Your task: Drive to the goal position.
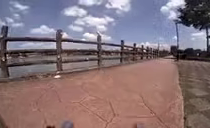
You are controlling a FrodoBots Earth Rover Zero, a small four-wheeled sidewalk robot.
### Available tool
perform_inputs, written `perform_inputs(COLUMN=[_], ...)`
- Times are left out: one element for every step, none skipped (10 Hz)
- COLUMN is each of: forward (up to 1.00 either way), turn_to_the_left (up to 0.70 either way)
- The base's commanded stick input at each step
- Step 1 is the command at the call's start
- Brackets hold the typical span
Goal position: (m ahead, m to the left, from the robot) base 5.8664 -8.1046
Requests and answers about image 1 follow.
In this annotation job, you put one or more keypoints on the red stamped concrete path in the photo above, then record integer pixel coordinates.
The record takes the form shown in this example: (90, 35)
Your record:
(103, 93)

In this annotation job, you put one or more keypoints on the dark small structure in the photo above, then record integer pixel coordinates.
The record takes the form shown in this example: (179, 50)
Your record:
(174, 50)

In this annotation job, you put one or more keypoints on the robot's own part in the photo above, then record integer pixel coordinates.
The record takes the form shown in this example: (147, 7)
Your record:
(67, 124)
(139, 126)

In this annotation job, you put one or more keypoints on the lamp pole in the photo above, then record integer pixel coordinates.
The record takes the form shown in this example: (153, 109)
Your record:
(177, 40)

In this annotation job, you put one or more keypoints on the grey water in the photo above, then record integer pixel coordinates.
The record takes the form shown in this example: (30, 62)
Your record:
(29, 70)

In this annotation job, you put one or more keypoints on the concrete kerb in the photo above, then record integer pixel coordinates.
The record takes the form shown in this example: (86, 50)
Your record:
(26, 77)

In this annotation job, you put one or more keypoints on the low dark hedge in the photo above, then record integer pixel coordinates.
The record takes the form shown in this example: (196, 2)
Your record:
(193, 53)

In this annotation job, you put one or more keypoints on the checkered tile paving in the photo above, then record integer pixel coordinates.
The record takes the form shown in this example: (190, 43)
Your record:
(199, 86)

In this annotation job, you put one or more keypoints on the group of trees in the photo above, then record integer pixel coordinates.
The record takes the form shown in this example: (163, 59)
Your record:
(199, 11)

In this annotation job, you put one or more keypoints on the wooden post and rail fence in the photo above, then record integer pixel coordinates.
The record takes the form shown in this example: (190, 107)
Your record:
(59, 50)

